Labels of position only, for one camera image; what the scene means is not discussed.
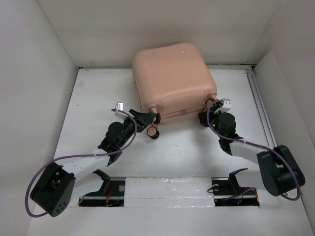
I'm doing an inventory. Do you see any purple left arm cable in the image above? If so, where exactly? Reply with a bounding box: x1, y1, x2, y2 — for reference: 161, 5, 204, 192
26, 110, 138, 218

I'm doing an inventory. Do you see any aluminium side rail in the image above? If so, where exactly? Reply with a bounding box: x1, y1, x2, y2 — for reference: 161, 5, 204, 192
245, 65, 277, 147

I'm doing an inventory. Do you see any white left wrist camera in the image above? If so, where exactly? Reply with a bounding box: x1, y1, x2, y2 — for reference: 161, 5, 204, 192
111, 102, 129, 119

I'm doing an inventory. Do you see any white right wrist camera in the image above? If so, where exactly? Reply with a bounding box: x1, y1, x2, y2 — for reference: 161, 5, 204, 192
214, 98, 232, 114

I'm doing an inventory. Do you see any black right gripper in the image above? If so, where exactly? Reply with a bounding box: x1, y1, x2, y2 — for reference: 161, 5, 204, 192
197, 107, 223, 139

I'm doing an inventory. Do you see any pink hardshell suitcase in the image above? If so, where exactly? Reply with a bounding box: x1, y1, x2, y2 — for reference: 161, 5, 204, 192
132, 42, 217, 139

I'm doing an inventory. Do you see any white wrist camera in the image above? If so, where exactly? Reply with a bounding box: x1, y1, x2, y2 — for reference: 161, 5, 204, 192
214, 98, 232, 114
111, 102, 129, 119

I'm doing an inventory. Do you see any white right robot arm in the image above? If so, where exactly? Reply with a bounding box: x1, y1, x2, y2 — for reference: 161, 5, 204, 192
198, 112, 305, 201

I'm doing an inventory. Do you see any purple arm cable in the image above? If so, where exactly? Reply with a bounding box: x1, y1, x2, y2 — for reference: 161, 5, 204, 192
26, 110, 138, 218
206, 99, 305, 202

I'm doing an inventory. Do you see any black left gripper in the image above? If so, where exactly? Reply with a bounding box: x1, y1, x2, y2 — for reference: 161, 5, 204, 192
117, 110, 155, 148

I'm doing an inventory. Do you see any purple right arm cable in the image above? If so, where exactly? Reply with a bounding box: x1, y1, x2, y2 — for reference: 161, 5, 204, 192
206, 99, 305, 202

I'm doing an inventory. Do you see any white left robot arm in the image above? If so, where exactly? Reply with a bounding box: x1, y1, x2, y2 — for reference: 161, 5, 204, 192
24, 108, 161, 218

